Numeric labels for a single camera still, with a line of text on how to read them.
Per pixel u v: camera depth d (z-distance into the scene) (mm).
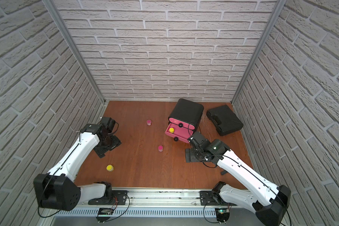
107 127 628
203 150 533
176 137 876
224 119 1025
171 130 911
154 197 758
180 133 884
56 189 387
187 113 915
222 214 704
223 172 827
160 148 899
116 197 725
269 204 383
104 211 698
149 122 1031
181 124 866
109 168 812
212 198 667
